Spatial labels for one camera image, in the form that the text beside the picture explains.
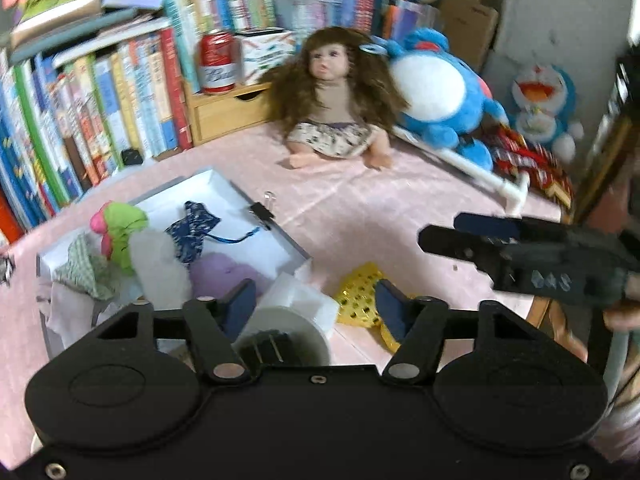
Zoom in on white fluffy ball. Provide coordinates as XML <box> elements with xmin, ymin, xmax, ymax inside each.
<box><xmin>129</xmin><ymin>230</ymin><xmax>194</xmax><ymax>307</ymax></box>

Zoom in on red patterned packets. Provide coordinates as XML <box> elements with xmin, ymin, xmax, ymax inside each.
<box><xmin>481</xmin><ymin>126</ymin><xmax>575</xmax><ymax>207</ymax></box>

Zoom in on green patterned cloth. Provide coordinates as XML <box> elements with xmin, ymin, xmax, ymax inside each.
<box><xmin>53</xmin><ymin>233</ymin><xmax>119</xmax><ymax>302</ymax></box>

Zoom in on wooden drawer box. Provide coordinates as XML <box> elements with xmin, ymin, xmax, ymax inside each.
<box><xmin>184</xmin><ymin>80</ymin><xmax>282</xmax><ymax>149</ymax></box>

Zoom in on white shallow box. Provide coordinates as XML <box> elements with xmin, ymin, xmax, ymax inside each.
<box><xmin>36</xmin><ymin>168</ymin><xmax>314</xmax><ymax>358</ymax></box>

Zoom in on red drink can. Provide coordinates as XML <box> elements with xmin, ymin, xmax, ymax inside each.
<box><xmin>199</xmin><ymin>28</ymin><xmax>244</xmax><ymax>95</ymax></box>

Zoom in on blue and white plush toy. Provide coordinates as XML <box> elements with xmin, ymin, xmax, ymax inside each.
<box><xmin>386</xmin><ymin>26</ymin><xmax>510</xmax><ymax>173</ymax></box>

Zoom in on row of upright books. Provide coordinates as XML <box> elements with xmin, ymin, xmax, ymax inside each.
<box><xmin>0</xmin><ymin>0</ymin><xmax>197</xmax><ymax>243</ymax></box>

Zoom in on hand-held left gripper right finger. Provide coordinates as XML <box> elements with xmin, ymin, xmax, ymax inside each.
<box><xmin>374</xmin><ymin>280</ymin><xmax>533</xmax><ymax>381</ymax></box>

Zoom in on white printed carton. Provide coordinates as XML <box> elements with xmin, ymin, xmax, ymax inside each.
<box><xmin>234</xmin><ymin>27</ymin><xmax>299</xmax><ymax>87</ymax></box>

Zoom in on white paper cup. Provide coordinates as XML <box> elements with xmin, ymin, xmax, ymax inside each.
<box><xmin>232</xmin><ymin>305</ymin><xmax>334</xmax><ymax>367</ymax></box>

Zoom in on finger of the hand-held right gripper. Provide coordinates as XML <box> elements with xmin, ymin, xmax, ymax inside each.
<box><xmin>417</xmin><ymin>225</ymin><xmax>517</xmax><ymax>269</ymax></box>
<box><xmin>452</xmin><ymin>212</ymin><xmax>562</xmax><ymax>244</ymax></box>

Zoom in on white plastic pipe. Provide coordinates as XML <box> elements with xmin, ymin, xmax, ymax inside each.
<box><xmin>391</xmin><ymin>126</ymin><xmax>532</xmax><ymax>217</ymax></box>

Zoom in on wooden chair frame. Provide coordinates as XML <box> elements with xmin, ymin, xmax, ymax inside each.
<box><xmin>527</xmin><ymin>294</ymin><xmax>592</xmax><ymax>363</ymax></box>

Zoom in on blue cord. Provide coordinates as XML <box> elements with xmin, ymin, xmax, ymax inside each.
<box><xmin>206</xmin><ymin>226</ymin><xmax>262</xmax><ymax>244</ymax></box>

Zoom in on pink wool bundle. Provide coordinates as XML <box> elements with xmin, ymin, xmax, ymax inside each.
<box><xmin>89</xmin><ymin>207</ymin><xmax>115</xmax><ymax>260</ymax></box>

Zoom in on person's right hand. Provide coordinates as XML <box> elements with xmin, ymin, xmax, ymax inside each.
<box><xmin>602</xmin><ymin>304</ymin><xmax>640</xmax><ymax>332</ymax></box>

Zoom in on purple felt piece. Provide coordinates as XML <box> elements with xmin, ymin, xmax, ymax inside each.
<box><xmin>189</xmin><ymin>254</ymin><xmax>272</xmax><ymax>302</ymax></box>

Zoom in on yellow sequin cloth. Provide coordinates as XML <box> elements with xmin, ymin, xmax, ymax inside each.
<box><xmin>334</xmin><ymin>262</ymin><xmax>417</xmax><ymax>354</ymax></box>

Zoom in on brown-haired doll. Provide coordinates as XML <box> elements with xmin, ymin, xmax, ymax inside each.
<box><xmin>263</xmin><ymin>26</ymin><xmax>403</xmax><ymax>172</ymax></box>

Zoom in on black binder clips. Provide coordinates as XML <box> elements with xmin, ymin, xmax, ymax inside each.
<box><xmin>244</xmin><ymin>329</ymin><xmax>302</xmax><ymax>367</ymax></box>

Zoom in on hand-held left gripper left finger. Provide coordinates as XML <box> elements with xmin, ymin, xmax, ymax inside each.
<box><xmin>100</xmin><ymin>279</ymin><xmax>257</xmax><ymax>386</ymax></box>

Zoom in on white folded sheet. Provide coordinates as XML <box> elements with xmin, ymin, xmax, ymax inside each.
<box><xmin>264</xmin><ymin>271</ymin><xmax>342</xmax><ymax>342</ymax></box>

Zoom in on blue cat plush toy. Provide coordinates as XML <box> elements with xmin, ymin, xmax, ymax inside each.
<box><xmin>509</xmin><ymin>61</ymin><xmax>585</xmax><ymax>162</ymax></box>

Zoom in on brown cardboard box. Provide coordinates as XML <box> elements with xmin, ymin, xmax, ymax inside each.
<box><xmin>439</xmin><ymin>0</ymin><xmax>502</xmax><ymax>72</ymax></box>

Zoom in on navy patterned cloth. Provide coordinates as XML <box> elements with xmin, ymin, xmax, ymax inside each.
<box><xmin>164</xmin><ymin>200</ymin><xmax>222</xmax><ymax>264</ymax></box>

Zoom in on black binder clip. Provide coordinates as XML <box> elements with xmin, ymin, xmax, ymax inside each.
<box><xmin>248</xmin><ymin>190</ymin><xmax>278</xmax><ymax>231</ymax></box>

